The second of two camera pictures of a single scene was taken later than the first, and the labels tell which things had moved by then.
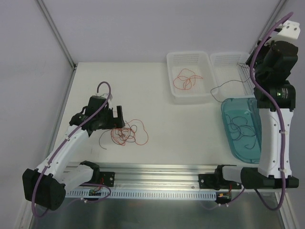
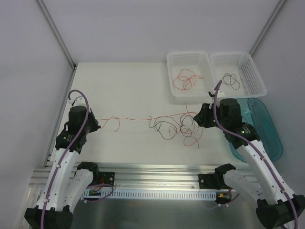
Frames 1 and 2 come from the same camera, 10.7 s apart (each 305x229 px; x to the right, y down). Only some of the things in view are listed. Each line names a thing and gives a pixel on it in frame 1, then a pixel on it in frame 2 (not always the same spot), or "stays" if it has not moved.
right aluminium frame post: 269,24 stays
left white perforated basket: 192,78 stays
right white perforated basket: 232,73 stays
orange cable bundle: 135,132 to 187,126
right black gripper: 252,58 to 205,117
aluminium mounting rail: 150,176 stays
